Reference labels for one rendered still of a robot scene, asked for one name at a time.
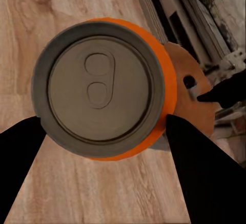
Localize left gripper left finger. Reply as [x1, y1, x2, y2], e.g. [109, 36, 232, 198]
[0, 116, 46, 224]

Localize can of soda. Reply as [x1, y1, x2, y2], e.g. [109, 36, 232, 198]
[31, 18, 177, 161]

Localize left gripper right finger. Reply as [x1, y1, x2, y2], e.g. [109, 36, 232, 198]
[165, 114, 246, 224]

